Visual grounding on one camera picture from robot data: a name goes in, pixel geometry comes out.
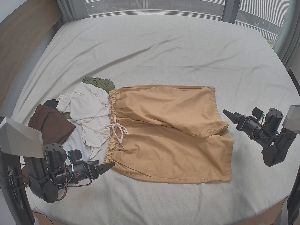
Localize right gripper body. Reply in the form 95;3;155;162
236;115;262;139

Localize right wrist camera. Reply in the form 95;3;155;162
252;107;265;121

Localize olive green garment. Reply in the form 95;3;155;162
60;77;116;120

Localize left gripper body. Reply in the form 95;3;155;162
70;160;100;182

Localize grey-green curtain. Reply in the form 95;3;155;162
43;0;90;25
272;0;300;66

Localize tan shorts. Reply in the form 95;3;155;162
104;85;234;185

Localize black garment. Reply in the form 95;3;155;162
43;99;60;111

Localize dark brown garment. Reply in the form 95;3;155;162
28;104;76;147

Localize bed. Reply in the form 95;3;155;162
0;0;300;225

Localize cream white garment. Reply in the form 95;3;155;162
56;82;110;160

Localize window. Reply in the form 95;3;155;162
81;0;291;42

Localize pale grey garment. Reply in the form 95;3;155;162
62;128;108;161

